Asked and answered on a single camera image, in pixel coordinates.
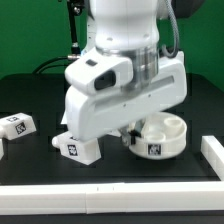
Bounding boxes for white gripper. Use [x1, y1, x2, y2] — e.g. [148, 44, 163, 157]
[65, 50, 187, 146]

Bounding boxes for white round stool seat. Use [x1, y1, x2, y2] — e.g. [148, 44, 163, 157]
[129, 112, 187, 160]

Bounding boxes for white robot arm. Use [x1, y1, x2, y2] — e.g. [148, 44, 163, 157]
[65, 0, 205, 142]

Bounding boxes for white marker sheet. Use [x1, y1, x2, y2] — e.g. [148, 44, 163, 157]
[61, 112, 67, 125]

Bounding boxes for white front rail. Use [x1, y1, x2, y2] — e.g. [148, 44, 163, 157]
[0, 181, 224, 215]

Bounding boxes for black cables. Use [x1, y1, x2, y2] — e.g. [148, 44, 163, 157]
[32, 55, 82, 75]

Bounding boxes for black camera pole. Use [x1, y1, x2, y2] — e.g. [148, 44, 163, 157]
[66, 0, 85, 62]

